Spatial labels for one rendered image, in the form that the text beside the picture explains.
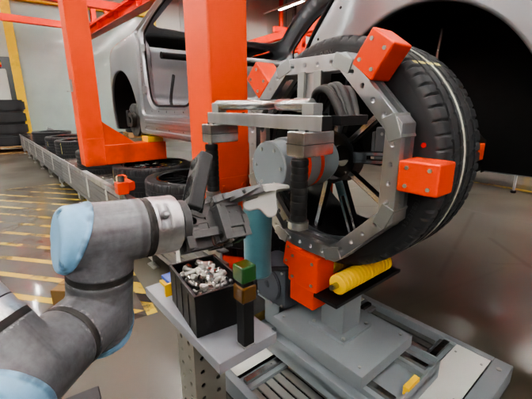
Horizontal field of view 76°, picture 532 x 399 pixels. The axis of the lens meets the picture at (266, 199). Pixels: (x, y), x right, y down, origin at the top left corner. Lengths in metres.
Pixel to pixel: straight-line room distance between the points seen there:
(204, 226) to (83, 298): 0.20
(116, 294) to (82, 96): 2.60
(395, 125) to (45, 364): 0.71
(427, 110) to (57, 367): 0.80
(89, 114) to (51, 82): 10.70
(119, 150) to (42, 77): 10.71
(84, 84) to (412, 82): 2.56
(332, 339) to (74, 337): 0.95
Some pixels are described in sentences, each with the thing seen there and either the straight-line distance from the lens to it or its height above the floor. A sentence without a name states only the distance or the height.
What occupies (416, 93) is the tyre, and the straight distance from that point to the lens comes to 0.88.
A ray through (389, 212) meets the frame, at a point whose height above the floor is 0.76.
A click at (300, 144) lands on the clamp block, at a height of 0.93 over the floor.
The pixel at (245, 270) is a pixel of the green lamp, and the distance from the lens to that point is 0.75.
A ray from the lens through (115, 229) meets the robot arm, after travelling 0.49.
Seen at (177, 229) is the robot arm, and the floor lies 0.82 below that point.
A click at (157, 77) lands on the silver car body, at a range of 3.31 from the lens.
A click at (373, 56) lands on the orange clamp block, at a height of 1.10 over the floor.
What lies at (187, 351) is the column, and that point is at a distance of 1.10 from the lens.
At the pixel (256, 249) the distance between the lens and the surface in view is 1.03.
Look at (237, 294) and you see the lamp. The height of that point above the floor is 0.59.
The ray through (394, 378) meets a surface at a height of 0.15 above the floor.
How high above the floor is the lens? 1.00
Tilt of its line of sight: 16 degrees down
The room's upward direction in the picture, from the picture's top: straight up
